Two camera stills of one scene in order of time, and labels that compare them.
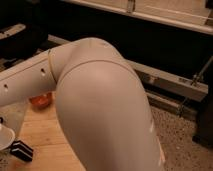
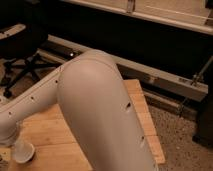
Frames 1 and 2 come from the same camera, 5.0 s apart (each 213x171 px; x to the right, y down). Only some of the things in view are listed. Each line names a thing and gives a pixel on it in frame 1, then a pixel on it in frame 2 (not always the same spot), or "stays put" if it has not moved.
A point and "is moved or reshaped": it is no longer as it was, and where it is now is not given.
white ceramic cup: [7, 137] is moved or reshaped
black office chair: [34, 15] stays put
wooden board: [43, 133] stays put
